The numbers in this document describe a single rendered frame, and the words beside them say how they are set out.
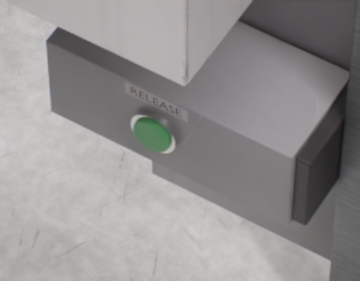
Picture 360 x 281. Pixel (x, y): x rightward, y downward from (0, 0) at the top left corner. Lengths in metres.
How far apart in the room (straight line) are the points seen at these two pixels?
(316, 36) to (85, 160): 1.46
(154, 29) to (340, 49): 0.25
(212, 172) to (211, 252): 1.33
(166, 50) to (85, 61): 0.23
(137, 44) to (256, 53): 0.22
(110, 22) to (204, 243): 1.57
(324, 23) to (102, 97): 0.17
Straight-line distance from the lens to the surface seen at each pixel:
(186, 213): 2.87
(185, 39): 1.26
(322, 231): 1.66
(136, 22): 1.27
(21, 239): 2.85
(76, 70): 1.51
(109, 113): 1.53
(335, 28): 1.47
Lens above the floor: 2.34
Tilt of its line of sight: 53 degrees down
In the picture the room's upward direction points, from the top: straight up
